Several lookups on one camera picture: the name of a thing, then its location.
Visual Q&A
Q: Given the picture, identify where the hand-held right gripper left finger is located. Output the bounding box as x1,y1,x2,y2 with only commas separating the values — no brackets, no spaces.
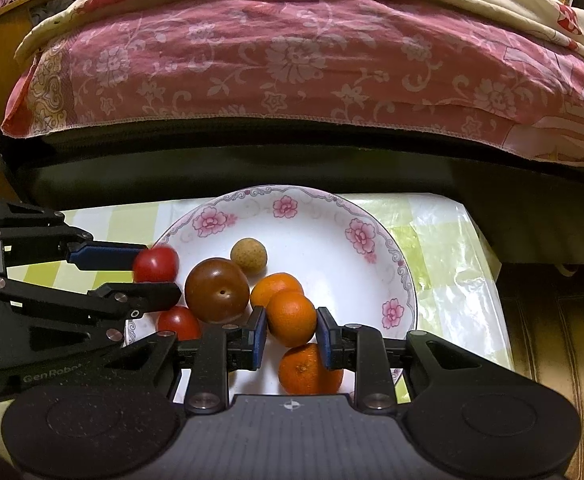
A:
107,306,267,413

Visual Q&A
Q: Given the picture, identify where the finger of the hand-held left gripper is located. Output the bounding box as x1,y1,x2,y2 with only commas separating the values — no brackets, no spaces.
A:
0,274,183,347
0,205,149,271

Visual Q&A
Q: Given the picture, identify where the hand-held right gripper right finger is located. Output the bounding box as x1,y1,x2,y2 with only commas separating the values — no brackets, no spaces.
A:
316,306,477,414

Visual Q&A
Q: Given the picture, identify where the large orange tangerine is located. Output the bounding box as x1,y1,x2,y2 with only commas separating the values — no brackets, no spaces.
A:
278,342,345,396

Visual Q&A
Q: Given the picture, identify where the red tomato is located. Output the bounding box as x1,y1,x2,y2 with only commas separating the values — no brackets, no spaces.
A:
156,306,203,341
133,246,180,283

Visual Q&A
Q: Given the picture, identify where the small orange tangerine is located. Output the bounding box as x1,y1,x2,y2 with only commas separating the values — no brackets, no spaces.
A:
266,291,319,348
250,272,305,311

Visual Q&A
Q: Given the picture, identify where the round tan longan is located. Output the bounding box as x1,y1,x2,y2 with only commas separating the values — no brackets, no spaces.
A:
230,238,268,277

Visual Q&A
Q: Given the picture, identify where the white floral rimmed plate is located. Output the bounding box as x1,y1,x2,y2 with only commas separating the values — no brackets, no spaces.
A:
123,185,419,396

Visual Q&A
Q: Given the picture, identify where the green white checkered tablecloth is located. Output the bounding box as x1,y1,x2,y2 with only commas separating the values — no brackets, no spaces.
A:
0,194,516,441

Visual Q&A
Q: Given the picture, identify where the grey cloth in cabinet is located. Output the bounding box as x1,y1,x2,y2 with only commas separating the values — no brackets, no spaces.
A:
32,2,73,26

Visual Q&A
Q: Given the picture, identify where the pink floral bedsheet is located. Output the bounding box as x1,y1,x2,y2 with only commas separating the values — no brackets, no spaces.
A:
0,0,584,177

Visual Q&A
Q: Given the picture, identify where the black bed frame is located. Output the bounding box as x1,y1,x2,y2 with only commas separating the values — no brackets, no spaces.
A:
0,115,584,271

